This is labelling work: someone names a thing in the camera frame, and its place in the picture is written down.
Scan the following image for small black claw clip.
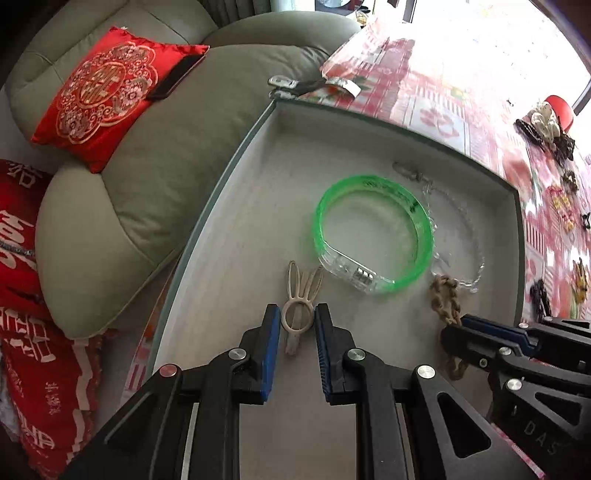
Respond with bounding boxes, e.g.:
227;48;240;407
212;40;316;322
581;212;591;230

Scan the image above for pastel spiral hair tie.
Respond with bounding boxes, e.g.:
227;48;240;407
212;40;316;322
548;184;577;233

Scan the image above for brown braided bracelet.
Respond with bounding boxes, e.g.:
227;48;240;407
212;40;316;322
428;274;470;381

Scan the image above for beige rabbit hair clip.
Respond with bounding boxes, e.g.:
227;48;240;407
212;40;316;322
280;260;324;356

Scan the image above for green translucent bangle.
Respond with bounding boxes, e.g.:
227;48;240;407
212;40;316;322
311;175;434;295

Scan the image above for silver chain necklace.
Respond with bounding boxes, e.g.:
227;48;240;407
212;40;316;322
392;161;487;294

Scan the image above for black beaded hair clip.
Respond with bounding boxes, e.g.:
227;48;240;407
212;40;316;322
530;279;552;322

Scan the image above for red printed blanket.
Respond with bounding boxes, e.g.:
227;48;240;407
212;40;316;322
1;160;102;479

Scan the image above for dark patterned scrunchie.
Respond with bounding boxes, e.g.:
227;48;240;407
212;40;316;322
553;133;575;163

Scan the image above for green armchair sofa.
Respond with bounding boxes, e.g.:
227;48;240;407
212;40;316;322
5;1;358;340

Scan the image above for red plastic chair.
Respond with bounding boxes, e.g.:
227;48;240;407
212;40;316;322
545;95;575;133

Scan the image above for cream scrunchie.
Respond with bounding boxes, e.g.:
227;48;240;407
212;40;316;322
529;101;561;143

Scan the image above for grey shallow tray box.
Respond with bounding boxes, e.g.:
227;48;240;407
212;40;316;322
146;99;527;480

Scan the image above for strawberry pattern tablecloth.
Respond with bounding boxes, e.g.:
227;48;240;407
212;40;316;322
118;18;591;480

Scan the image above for red embroidered cushion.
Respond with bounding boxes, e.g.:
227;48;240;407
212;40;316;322
31;27;209;173

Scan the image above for black smartphone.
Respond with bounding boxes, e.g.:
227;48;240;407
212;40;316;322
145;54;205;101

